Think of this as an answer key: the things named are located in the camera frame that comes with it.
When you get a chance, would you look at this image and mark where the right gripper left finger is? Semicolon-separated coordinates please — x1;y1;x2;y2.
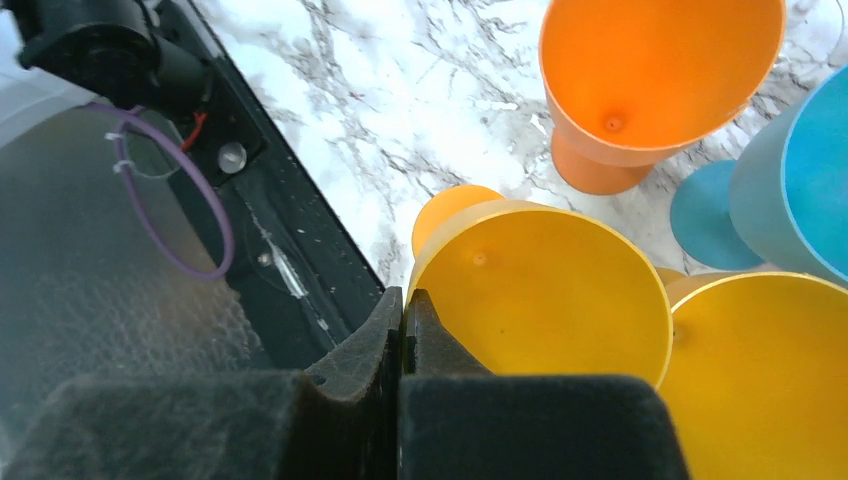
3;287;403;479

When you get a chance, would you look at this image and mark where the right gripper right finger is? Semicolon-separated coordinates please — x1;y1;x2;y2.
397;290;689;479

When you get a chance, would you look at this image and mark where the yellow wine glass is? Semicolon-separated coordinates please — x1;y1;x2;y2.
408;185;673;386
659;272;847;479

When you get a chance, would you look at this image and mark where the orange wine glass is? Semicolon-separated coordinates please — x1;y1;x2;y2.
539;0;787;195

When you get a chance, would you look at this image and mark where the blue wine glass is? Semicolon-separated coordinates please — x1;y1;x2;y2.
670;68;847;285

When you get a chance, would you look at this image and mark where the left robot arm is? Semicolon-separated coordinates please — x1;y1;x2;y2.
1;1;214;145

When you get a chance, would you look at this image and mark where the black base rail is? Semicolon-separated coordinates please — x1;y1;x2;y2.
157;1;384;369

